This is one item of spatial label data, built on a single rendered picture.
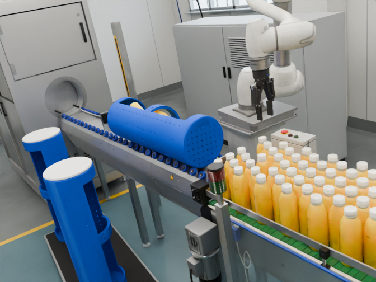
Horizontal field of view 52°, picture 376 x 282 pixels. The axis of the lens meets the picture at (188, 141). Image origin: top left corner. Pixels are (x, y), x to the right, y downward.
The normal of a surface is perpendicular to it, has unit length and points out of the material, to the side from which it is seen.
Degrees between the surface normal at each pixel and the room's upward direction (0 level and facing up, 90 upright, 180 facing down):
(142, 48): 90
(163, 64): 90
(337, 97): 90
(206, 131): 90
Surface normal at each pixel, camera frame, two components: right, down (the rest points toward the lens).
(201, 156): 0.61, 0.20
